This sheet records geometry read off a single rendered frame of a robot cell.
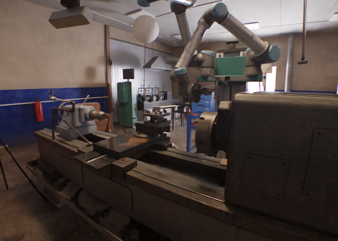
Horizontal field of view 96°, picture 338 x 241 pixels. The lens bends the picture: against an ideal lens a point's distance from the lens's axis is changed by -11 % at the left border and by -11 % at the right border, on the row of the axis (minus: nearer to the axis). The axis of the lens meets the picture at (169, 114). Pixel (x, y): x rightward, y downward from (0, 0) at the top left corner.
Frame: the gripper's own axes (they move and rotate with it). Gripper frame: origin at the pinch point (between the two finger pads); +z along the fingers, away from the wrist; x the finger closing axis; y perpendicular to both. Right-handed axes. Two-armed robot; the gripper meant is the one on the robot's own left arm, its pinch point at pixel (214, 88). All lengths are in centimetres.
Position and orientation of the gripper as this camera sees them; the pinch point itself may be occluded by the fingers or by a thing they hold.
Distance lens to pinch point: 109.3
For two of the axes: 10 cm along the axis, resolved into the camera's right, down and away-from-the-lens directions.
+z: 5.4, 0.5, -8.4
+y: 2.1, -9.8, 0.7
